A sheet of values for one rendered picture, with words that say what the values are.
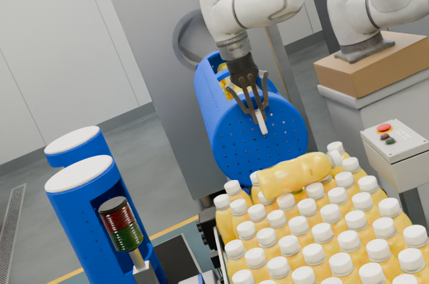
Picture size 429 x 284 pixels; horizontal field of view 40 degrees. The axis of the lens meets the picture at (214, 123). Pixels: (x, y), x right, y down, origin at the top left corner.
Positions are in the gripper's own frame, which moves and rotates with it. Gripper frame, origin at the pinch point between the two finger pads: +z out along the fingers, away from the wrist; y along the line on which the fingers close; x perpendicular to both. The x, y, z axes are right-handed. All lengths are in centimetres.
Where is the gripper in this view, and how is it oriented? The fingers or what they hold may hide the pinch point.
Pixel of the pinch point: (260, 121)
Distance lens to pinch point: 169.2
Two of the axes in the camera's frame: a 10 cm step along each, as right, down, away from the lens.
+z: 3.4, 9.0, 2.9
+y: 9.4, -3.5, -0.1
